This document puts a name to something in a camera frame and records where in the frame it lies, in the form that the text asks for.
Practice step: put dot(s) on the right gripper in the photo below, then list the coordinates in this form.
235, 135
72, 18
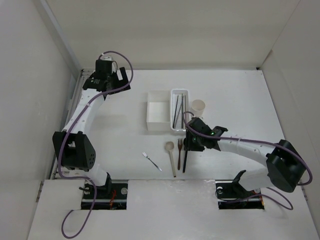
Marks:
191, 146

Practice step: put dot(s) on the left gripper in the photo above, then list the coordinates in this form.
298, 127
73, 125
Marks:
122, 82

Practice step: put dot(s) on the black spoon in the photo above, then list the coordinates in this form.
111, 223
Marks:
185, 160

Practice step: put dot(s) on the brown wooden fork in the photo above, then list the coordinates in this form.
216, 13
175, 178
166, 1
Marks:
180, 146

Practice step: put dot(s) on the beige wooden spoon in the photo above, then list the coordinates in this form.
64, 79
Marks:
169, 146

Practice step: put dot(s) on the small metal fork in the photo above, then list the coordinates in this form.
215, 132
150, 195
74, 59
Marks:
147, 157

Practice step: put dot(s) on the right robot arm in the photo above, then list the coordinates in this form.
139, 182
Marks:
282, 166

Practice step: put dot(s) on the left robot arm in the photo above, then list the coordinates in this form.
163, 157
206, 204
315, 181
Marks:
72, 146

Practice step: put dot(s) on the white perforated basket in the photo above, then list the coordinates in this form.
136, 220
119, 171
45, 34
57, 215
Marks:
173, 97

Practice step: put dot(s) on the white square box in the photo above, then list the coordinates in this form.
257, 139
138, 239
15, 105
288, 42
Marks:
158, 117

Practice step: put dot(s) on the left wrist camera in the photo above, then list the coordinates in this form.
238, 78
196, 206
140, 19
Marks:
106, 58

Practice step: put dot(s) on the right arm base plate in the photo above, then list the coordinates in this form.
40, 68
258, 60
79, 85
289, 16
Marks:
240, 198

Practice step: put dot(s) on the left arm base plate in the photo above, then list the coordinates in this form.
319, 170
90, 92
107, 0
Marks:
113, 199

